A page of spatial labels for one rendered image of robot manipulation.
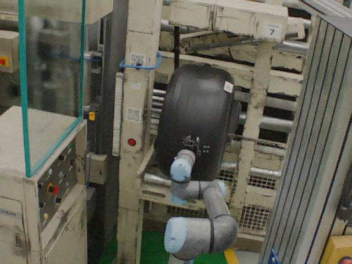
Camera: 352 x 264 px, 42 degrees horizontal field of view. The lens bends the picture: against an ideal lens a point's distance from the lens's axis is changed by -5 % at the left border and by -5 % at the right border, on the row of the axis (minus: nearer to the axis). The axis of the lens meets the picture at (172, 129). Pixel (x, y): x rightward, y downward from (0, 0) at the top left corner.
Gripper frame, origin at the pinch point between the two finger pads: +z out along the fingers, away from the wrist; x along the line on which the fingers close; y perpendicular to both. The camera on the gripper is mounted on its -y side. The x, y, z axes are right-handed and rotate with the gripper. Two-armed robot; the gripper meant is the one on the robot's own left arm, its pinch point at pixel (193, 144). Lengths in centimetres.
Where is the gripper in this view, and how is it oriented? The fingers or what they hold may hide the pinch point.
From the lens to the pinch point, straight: 215.6
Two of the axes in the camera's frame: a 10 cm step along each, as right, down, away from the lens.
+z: 2.0, -3.3, 9.2
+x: -9.7, -1.8, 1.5
